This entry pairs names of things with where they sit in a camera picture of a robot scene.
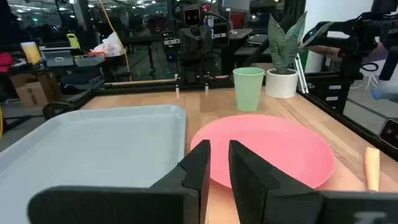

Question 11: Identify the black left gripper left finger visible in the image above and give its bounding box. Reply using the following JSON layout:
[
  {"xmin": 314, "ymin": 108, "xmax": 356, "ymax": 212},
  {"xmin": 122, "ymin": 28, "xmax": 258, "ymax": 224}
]
[{"xmin": 27, "ymin": 139, "xmax": 212, "ymax": 224}]

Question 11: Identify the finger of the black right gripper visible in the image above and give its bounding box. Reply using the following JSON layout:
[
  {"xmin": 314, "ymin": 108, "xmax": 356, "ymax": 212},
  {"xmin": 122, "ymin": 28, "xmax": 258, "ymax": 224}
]
[
  {"xmin": 179, "ymin": 36, "xmax": 197, "ymax": 62},
  {"xmin": 196, "ymin": 36, "xmax": 213, "ymax": 62}
]

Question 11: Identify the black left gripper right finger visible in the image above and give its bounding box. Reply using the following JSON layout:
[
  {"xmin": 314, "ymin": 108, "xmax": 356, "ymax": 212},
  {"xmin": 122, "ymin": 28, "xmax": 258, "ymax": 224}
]
[{"xmin": 228, "ymin": 139, "xmax": 398, "ymax": 224}]

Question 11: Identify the pink plastic plate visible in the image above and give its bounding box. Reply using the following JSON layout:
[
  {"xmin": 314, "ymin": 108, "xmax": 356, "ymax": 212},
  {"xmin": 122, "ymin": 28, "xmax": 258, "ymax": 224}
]
[{"xmin": 190, "ymin": 114, "xmax": 336, "ymax": 190}]

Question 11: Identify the light green plastic cup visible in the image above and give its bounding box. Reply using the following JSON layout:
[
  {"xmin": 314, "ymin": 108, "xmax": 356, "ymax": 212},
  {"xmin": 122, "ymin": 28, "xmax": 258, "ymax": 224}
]
[{"xmin": 232, "ymin": 67, "xmax": 266, "ymax": 113}]

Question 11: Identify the fork with orange handle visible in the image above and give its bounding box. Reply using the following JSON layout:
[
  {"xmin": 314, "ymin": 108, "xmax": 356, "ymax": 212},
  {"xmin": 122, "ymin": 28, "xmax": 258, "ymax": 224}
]
[{"xmin": 364, "ymin": 146, "xmax": 381, "ymax": 192}]

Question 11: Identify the person's forearm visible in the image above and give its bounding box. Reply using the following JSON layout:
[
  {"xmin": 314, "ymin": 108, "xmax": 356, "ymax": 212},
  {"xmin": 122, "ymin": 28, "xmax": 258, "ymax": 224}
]
[{"xmin": 306, "ymin": 45, "xmax": 343, "ymax": 62}]

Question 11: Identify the grey plastic tray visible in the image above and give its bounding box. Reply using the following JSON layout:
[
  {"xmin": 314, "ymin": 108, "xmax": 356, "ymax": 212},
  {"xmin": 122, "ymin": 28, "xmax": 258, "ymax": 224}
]
[{"xmin": 0, "ymin": 104, "xmax": 187, "ymax": 224}]

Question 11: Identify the white plastic bag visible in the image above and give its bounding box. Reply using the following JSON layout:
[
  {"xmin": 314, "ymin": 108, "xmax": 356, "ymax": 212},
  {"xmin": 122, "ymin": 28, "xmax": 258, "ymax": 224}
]
[{"xmin": 90, "ymin": 30, "xmax": 127, "ymax": 58}]

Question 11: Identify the potted plant in white pot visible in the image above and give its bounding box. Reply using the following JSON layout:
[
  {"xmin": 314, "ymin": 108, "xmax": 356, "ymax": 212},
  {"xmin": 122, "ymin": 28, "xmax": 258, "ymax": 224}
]
[{"xmin": 265, "ymin": 11, "xmax": 333, "ymax": 100}]

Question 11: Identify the grey shallow bin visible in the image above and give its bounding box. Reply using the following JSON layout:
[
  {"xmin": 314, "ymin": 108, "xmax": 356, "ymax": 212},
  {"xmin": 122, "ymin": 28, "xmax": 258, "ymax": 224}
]
[{"xmin": 74, "ymin": 54, "xmax": 105, "ymax": 67}]

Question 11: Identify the white metal stand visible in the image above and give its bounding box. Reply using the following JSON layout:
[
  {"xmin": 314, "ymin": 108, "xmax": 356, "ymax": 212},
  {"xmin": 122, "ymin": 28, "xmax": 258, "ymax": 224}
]
[{"xmin": 294, "ymin": 52, "xmax": 309, "ymax": 94}]

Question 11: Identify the yellow-green plastic item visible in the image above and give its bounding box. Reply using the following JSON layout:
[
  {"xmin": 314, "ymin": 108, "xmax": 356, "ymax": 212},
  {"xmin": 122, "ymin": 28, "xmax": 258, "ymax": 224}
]
[{"xmin": 66, "ymin": 33, "xmax": 81, "ymax": 50}]

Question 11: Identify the black drawer cabinet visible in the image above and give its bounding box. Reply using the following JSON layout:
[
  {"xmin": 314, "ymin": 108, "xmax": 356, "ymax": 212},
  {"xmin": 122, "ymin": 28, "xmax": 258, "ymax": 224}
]
[{"xmin": 306, "ymin": 73, "xmax": 364, "ymax": 113}]

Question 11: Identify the grey storage box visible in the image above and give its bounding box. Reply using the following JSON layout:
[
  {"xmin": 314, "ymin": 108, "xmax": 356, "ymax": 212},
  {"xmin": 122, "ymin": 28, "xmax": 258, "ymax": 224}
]
[{"xmin": 40, "ymin": 47, "xmax": 75, "ymax": 68}]

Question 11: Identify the cardboard box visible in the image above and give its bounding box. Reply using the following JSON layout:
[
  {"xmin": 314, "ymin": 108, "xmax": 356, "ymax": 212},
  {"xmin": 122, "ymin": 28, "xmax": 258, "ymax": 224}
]
[{"xmin": 11, "ymin": 73, "xmax": 62, "ymax": 108}]

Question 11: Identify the yellow container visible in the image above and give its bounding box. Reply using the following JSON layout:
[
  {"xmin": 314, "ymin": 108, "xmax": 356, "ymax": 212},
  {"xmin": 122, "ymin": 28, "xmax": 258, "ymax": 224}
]
[{"xmin": 20, "ymin": 41, "xmax": 42, "ymax": 65}]

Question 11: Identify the red item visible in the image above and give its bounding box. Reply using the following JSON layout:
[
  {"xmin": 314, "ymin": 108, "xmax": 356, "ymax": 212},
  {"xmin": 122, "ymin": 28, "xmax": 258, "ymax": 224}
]
[{"xmin": 0, "ymin": 52, "xmax": 13, "ymax": 74}]

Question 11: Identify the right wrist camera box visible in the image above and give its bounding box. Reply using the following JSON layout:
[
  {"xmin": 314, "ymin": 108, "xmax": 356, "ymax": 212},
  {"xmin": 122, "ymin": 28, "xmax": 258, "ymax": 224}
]
[{"xmin": 183, "ymin": 7, "xmax": 201, "ymax": 27}]

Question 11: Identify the yellow hanging cable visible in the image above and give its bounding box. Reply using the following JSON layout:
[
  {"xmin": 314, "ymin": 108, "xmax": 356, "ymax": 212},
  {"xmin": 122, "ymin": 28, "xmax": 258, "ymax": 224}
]
[{"xmin": 98, "ymin": 0, "xmax": 133, "ymax": 82}]

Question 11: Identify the black table-level camera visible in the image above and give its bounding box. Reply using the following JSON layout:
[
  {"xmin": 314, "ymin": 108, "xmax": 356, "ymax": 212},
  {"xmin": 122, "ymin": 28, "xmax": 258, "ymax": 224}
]
[{"xmin": 378, "ymin": 118, "xmax": 398, "ymax": 149}]

